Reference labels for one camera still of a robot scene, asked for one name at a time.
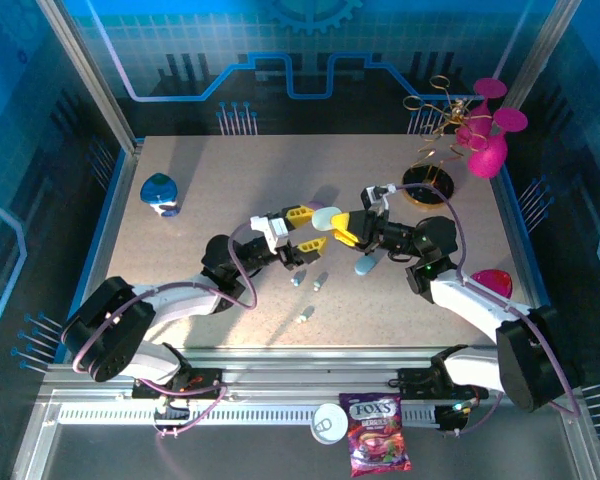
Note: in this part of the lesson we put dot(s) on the black electronics board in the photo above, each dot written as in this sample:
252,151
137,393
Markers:
450,420

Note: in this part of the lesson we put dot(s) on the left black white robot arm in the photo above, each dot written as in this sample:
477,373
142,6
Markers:
180,300

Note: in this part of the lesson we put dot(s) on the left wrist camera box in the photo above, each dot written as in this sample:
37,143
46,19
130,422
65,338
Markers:
275,227

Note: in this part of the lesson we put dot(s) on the mint earbud charging case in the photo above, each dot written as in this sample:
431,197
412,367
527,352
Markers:
324,218

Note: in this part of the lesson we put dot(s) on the aluminium frame post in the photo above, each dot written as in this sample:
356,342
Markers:
540,55
87,75

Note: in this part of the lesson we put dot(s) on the aluminium base frame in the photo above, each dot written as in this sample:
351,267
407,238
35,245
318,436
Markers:
290,370

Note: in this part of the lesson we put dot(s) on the magenta red bowl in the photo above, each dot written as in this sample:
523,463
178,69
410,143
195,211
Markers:
495,282

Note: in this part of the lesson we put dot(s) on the pink wine glass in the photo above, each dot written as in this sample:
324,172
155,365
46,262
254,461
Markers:
490,89
486,160

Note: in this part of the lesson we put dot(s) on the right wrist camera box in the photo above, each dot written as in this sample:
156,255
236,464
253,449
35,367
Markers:
375,196

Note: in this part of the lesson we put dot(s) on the purple Fox's candy bag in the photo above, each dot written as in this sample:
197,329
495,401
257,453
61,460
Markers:
375,435

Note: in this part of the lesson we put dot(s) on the blue white globe figurine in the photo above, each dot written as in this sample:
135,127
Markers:
158,189

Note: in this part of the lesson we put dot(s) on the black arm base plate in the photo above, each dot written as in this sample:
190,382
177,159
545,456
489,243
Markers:
415,382
205,385

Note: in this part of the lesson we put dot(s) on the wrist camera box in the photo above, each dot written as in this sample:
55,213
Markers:
275,227
375,196

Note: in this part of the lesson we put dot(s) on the white pull-tab can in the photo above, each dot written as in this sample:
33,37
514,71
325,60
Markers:
330,420

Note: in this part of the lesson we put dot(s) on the blue earbud charging case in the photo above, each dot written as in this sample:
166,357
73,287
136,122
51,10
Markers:
364,266

